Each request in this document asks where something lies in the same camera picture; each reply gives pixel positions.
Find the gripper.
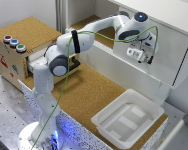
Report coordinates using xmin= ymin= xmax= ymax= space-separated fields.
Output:
xmin=126 ymin=46 xmax=152 ymax=65

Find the white sliding door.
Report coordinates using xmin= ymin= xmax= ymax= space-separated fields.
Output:
xmin=112 ymin=24 xmax=188 ymax=89

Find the white cabinet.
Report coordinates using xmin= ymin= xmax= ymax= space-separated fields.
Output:
xmin=64 ymin=0 xmax=188 ymax=108

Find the white plastic box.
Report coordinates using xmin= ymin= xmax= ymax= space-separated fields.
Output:
xmin=90 ymin=88 xmax=165 ymax=150

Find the wooden drawer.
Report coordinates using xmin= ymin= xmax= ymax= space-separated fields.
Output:
xmin=25 ymin=50 xmax=81 ymax=80

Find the wooden drawer box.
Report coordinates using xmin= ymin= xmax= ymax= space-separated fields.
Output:
xmin=0 ymin=16 xmax=80 ymax=92

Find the green button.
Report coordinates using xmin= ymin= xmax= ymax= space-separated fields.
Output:
xmin=15 ymin=43 xmax=28 ymax=54

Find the blue button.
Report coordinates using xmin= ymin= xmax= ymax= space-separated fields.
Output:
xmin=9 ymin=38 xmax=20 ymax=49

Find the red button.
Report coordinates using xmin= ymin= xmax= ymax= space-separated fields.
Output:
xmin=2 ymin=34 xmax=14 ymax=45

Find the black door handle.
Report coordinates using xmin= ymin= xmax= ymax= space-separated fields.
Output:
xmin=147 ymin=55 xmax=155 ymax=65

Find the black drawer handle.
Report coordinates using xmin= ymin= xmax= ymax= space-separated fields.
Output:
xmin=68 ymin=54 xmax=81 ymax=73

